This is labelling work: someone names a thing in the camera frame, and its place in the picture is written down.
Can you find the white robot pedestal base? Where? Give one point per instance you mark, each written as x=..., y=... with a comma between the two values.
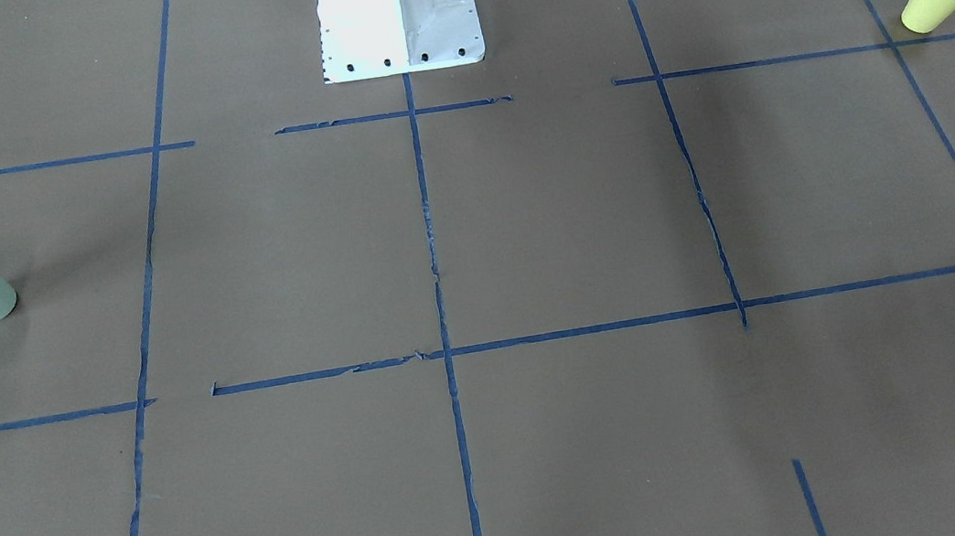
x=371, y=39

